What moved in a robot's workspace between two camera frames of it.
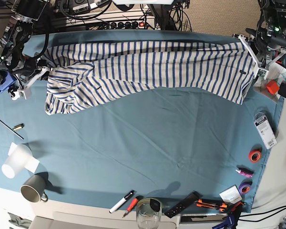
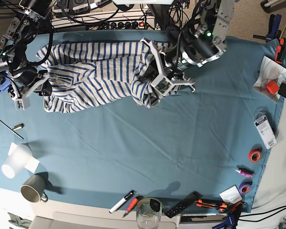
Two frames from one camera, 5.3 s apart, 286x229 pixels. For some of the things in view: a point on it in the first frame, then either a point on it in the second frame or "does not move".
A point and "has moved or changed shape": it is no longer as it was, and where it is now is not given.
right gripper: x=260 y=71 -> x=167 y=78
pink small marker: x=245 y=172 does not move
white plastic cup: x=21 y=156 does not move
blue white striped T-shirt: x=84 y=75 has moved or changed shape
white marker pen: x=121 y=202 does not move
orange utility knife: x=221 y=206 does not move
